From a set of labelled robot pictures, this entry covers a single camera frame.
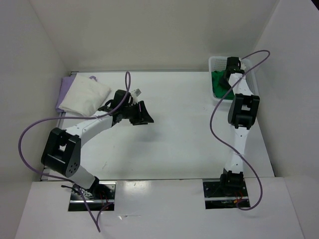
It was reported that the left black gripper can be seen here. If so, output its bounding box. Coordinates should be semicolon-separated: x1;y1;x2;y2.
121;101;154;125

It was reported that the green t shirt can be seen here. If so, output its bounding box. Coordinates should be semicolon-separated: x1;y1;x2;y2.
211;71;228;99

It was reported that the cream t shirt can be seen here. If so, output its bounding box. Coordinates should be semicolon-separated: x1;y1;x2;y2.
58;76;112;117

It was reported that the purple t shirt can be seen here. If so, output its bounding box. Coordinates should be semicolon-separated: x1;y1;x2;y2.
55;75;98;113

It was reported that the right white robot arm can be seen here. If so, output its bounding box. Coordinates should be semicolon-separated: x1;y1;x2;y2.
218;57;260;196

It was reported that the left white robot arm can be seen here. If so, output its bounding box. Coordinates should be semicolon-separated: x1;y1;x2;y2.
41;89;154;199

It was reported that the white perforated plastic basket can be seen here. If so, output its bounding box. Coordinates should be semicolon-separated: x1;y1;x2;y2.
208;56;259;107

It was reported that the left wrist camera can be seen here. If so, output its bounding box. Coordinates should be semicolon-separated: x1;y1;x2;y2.
131;89;142;104

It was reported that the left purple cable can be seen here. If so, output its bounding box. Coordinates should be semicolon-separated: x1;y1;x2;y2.
18;71;143;232

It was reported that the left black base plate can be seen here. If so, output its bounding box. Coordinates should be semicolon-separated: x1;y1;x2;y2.
68;182;116;212

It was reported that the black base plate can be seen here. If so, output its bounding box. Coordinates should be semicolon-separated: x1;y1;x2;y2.
202;179;250;209
68;182;116;212

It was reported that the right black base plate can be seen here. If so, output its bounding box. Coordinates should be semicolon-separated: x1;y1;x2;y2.
202;179;250;209

